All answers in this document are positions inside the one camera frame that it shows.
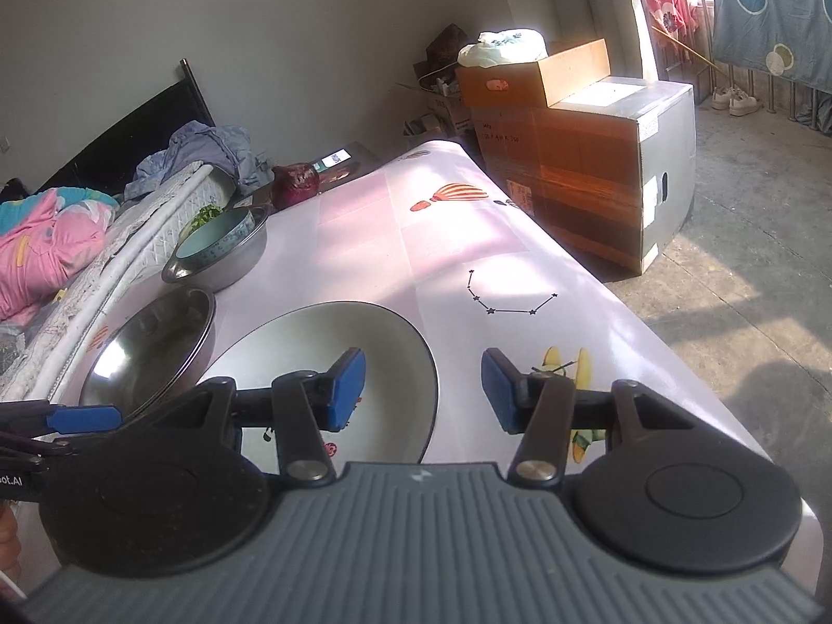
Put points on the deep steel basin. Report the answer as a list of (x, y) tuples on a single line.
[(240, 260)]

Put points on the pink floral blanket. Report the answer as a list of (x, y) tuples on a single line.
[(45, 240)]

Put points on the blue-grey crumpled clothes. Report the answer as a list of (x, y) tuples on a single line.
[(201, 146)]

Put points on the black headboard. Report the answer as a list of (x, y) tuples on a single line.
[(130, 136)]

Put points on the green lettuce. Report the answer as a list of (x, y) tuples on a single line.
[(207, 216)]

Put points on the white plastic bag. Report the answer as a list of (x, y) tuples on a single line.
[(500, 49)]

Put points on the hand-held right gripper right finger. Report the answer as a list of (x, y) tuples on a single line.
[(497, 396)]

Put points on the black printed product box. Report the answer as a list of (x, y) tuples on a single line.
[(351, 172)]

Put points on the brown patterned bag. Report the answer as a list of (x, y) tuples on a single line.
[(448, 42)]

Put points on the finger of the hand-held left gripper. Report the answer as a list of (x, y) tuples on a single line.
[(84, 419), (32, 447)]

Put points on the grey ceramic plate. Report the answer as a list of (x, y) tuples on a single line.
[(312, 338)]

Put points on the teal patterned ceramic bowl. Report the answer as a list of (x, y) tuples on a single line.
[(208, 240)]

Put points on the open cardboard carton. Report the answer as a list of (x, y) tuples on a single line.
[(442, 110)]

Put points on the metal drying rack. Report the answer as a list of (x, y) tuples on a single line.
[(814, 110)]

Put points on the white sneaker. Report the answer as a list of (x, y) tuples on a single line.
[(721, 99), (744, 104)]

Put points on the shallow steel plate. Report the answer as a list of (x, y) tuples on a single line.
[(143, 344)]

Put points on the white quilted mattress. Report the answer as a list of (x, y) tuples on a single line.
[(130, 240)]

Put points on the small cardboard box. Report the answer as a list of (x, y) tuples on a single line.
[(520, 81)]

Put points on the blue printed hanging sheet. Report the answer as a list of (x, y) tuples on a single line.
[(780, 13)]

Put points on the bamboo pole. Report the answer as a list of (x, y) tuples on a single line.
[(689, 47)]

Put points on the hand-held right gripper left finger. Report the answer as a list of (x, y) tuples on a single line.
[(344, 390)]

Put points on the large cardboard box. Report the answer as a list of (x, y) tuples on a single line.
[(585, 169)]

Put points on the person's left hand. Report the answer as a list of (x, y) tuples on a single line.
[(6, 539)]

